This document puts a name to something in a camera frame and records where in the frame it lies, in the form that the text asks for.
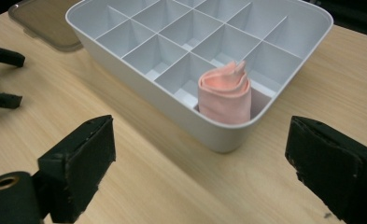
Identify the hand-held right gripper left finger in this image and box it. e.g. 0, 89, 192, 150
36, 114, 117, 224

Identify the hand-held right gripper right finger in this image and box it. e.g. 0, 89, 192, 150
284, 115, 367, 224

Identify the pink sock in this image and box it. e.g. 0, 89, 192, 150
197, 60, 252, 126

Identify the white divided storage box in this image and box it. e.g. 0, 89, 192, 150
64, 0, 334, 154

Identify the brown translucent lid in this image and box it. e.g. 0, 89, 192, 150
7, 0, 84, 53

